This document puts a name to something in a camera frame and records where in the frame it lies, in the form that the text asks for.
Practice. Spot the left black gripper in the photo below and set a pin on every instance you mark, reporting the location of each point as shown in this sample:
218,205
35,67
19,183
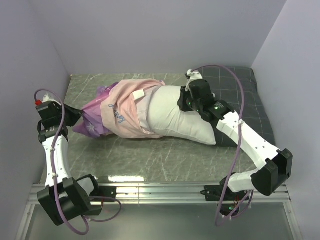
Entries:
75,114

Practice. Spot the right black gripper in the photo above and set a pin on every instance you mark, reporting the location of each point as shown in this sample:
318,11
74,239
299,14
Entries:
181,101

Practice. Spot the white pillow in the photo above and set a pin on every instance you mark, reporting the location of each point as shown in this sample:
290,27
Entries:
159,115

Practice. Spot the pink purple Elsa pillowcase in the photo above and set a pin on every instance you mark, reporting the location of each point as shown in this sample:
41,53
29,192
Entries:
120,109

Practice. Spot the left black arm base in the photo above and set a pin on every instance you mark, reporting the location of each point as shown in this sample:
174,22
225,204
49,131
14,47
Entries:
98,197

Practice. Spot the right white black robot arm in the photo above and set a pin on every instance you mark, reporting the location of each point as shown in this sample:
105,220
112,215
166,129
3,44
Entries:
273,165

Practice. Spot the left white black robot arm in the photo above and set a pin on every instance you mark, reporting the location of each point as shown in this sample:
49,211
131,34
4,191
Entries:
63,198

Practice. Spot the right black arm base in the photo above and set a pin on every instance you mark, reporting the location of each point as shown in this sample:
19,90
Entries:
213,193

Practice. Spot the dark grey checked pillow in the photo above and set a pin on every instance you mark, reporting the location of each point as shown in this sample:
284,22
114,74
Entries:
226,88

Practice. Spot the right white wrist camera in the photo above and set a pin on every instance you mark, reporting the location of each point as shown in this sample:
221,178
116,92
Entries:
192,76

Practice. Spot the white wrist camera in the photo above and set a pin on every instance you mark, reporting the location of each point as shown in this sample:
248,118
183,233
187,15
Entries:
46,98
192,76

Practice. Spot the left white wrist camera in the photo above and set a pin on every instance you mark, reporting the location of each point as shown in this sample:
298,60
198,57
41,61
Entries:
46,98

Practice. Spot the aluminium mounting rail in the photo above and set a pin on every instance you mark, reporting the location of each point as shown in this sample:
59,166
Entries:
178,211

